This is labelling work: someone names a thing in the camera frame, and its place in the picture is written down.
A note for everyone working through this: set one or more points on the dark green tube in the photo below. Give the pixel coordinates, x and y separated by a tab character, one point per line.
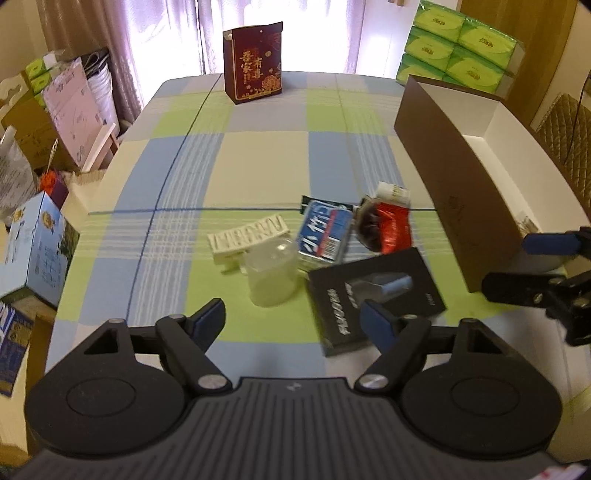
305	202

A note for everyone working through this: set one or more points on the black product box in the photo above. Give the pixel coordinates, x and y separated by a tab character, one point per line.
351	300

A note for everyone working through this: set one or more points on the small green tissue packs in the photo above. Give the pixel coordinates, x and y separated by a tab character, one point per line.
39	74

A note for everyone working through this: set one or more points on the large brown cardboard box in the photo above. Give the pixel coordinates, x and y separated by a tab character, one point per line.
452	184

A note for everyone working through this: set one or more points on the small white bottle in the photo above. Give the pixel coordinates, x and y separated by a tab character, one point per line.
392	193

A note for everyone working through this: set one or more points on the pale purple curtain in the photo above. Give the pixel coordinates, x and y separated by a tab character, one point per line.
152	41

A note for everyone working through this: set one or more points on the purple bag with orange item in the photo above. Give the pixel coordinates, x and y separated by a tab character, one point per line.
54	184

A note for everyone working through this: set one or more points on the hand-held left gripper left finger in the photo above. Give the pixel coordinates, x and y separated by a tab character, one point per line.
210	318

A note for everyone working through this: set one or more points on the blue printed booklet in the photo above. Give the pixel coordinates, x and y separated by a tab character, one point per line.
14	346

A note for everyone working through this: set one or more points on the pink cardboard carton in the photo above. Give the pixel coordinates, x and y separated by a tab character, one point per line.
74	110

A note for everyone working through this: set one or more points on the white plastic bag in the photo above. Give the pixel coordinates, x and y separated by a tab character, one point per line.
14	175

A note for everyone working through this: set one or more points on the light blue carton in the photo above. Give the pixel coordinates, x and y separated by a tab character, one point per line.
32	254

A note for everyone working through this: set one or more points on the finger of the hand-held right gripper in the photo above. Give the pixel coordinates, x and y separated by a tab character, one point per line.
517	286
547	242

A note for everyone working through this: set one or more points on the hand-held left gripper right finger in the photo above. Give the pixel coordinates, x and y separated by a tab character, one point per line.
376	323

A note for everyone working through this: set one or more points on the quilted tan chair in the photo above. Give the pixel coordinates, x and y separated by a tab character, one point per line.
561	124

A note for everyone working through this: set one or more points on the white stacked bags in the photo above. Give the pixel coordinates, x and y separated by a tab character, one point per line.
99	87

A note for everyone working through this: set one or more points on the clear plastic cup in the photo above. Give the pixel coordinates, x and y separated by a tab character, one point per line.
272	277

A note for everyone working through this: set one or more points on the stack of green tissue packs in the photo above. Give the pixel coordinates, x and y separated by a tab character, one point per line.
457	46

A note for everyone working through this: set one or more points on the red packet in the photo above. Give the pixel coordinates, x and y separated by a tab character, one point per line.
395	228

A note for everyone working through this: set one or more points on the white plastic lettered clip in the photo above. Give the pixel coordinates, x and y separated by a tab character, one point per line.
240	235

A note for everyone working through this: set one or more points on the dark red gift box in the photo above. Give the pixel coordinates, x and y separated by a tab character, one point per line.
253	60

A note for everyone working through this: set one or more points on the blue card case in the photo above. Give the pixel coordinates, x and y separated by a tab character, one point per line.
323	230

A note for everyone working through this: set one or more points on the plaid cloth covered desktop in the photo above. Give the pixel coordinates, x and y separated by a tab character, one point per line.
194	152

